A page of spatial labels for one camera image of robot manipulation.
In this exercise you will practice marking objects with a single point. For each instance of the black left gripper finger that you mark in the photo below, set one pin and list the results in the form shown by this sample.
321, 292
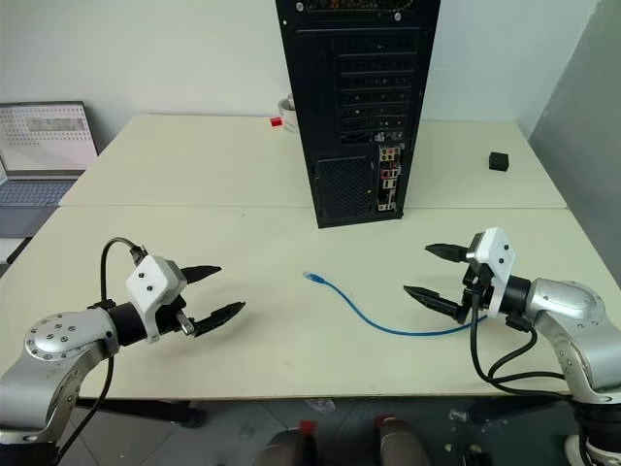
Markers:
220, 315
201, 271

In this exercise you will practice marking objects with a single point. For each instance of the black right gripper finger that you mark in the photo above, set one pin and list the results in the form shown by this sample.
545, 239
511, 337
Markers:
448, 252
434, 301

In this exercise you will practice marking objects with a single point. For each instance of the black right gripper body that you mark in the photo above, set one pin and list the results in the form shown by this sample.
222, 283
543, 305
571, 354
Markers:
473, 291

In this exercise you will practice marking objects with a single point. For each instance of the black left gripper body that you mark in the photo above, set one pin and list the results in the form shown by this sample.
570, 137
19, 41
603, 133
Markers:
172, 315

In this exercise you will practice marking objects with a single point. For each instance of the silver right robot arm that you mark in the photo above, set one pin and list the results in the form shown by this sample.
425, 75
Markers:
567, 310

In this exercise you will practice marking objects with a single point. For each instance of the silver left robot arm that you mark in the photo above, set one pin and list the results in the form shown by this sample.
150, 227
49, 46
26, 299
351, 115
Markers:
53, 349

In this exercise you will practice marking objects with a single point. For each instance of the black table base bar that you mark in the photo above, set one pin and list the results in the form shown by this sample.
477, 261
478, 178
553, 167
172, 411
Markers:
145, 412

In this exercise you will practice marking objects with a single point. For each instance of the small black cube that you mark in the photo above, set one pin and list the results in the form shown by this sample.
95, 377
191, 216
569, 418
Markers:
499, 161

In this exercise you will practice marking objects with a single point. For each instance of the dark rounded shape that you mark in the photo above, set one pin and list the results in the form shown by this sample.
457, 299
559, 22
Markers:
291, 446
402, 442

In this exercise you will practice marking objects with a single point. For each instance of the black computer tower case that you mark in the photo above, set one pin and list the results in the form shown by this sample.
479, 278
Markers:
359, 121

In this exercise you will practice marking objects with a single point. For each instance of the small red block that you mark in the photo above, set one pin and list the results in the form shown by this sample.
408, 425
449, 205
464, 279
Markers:
276, 122

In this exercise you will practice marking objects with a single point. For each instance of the grey open laptop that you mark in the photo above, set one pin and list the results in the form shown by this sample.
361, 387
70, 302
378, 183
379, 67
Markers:
41, 145

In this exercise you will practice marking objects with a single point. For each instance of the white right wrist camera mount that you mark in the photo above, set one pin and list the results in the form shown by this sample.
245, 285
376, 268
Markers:
497, 262

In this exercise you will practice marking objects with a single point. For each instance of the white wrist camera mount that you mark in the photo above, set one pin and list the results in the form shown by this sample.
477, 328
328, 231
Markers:
497, 262
148, 284

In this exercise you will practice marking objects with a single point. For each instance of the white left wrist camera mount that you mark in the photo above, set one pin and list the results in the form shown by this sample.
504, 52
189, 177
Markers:
148, 284

